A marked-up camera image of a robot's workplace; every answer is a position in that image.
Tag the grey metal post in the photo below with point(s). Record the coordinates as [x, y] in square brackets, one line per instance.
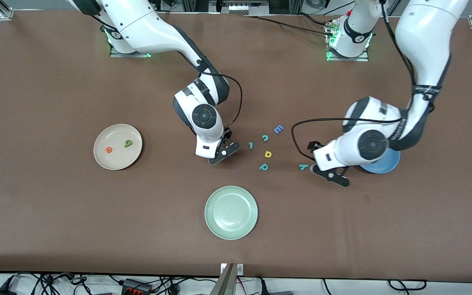
[224, 282]

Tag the green letter g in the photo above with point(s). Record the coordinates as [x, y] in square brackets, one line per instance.
[128, 144]

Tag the beige brown plate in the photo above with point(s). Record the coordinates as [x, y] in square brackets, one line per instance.
[117, 159]

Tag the white mounting bracket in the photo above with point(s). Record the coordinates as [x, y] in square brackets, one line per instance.
[239, 268]

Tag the aluminium frame structure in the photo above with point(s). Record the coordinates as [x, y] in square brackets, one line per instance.
[240, 8]

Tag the blue plate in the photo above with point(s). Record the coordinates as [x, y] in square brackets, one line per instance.
[387, 166]

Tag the blue letter E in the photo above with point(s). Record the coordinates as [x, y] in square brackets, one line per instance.
[278, 129]

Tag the teal letter P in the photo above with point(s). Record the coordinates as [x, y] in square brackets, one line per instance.
[262, 168]

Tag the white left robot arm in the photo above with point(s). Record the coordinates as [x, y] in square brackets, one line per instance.
[424, 41]

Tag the black orange power strip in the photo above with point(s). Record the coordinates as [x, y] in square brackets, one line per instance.
[135, 287]

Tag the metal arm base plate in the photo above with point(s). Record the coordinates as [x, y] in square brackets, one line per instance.
[348, 59]
[137, 55]

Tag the pale green plate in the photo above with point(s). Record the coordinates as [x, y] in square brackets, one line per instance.
[231, 213]

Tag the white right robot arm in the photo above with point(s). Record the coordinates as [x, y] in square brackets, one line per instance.
[150, 28]

